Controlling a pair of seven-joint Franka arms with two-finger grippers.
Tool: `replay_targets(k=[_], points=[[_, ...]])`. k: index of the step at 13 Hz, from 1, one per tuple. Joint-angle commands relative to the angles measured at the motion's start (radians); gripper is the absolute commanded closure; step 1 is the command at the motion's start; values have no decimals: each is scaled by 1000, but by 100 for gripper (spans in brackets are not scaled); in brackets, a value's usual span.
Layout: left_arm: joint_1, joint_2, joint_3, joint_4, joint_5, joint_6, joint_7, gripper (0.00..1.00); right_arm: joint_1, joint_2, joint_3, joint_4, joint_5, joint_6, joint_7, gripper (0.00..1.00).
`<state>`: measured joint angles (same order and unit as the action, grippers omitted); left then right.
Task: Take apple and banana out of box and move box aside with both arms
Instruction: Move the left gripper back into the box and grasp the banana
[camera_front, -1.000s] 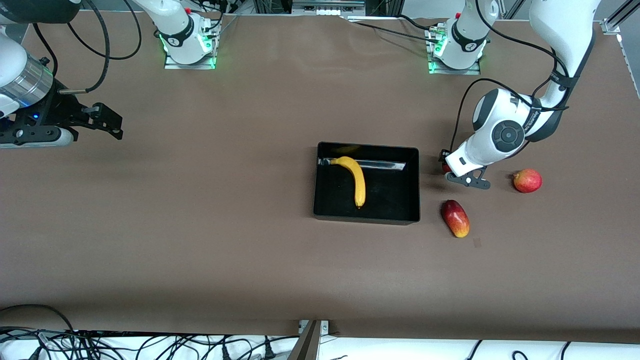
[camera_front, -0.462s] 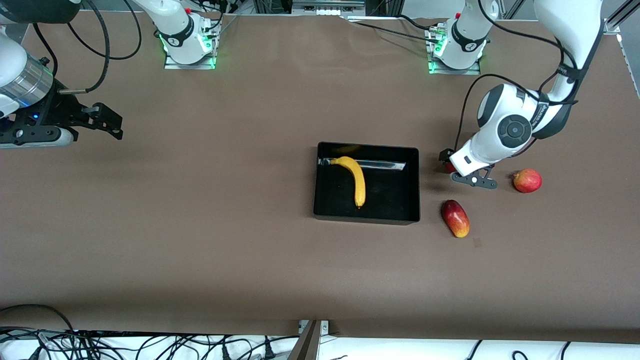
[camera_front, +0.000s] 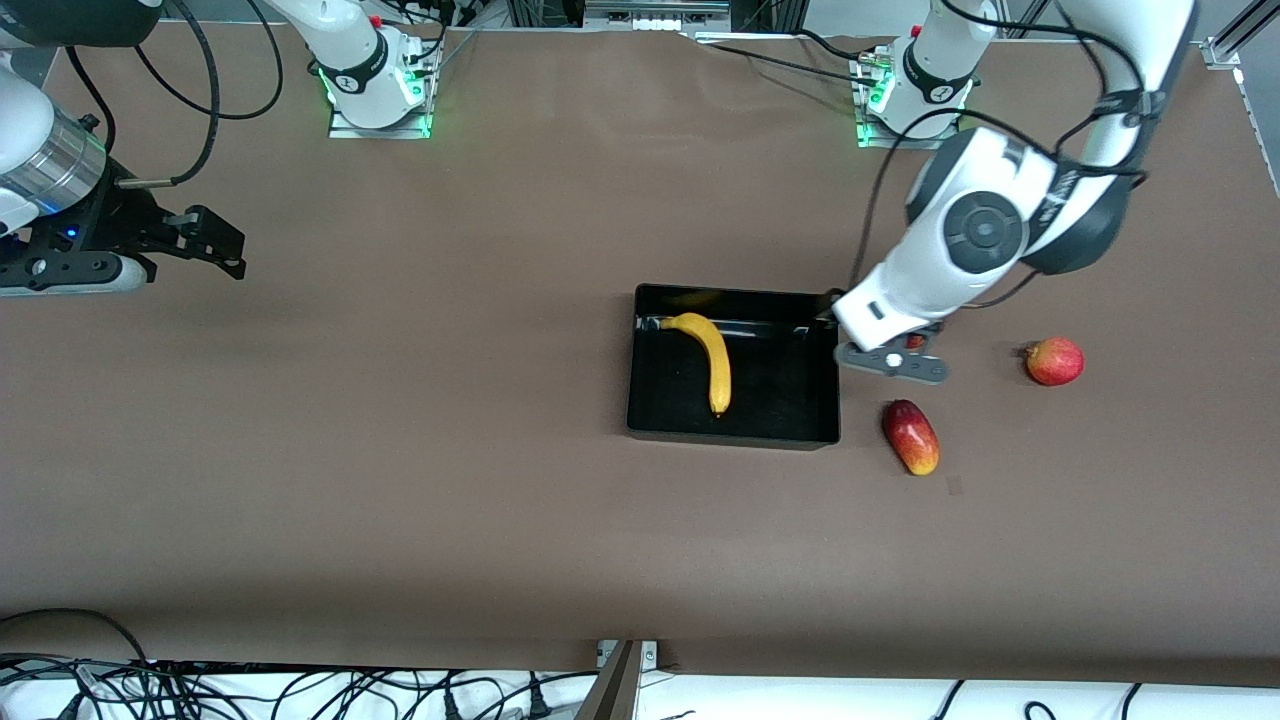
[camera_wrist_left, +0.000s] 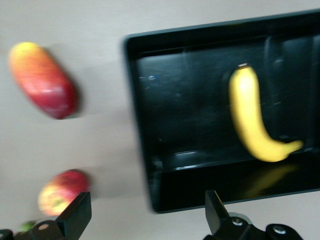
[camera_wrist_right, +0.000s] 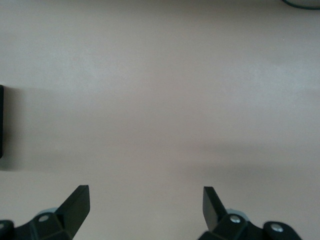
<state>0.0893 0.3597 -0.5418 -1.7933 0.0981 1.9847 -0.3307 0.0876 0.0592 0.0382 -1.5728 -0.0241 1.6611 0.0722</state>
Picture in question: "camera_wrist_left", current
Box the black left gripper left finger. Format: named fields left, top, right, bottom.
left=29, top=191, right=92, bottom=240

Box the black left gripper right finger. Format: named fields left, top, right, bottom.
left=203, top=189, right=252, bottom=240

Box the small red apple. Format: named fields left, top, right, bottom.
left=37, top=169, right=91, bottom=217

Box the black plastic box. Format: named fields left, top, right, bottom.
left=123, top=8, right=320, bottom=215

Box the yellow banana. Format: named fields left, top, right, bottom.
left=228, top=63, right=305, bottom=163

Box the dark purple mangosteen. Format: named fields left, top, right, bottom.
left=16, top=219, right=39, bottom=235

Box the red yellow mango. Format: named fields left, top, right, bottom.
left=8, top=41, right=79, bottom=120

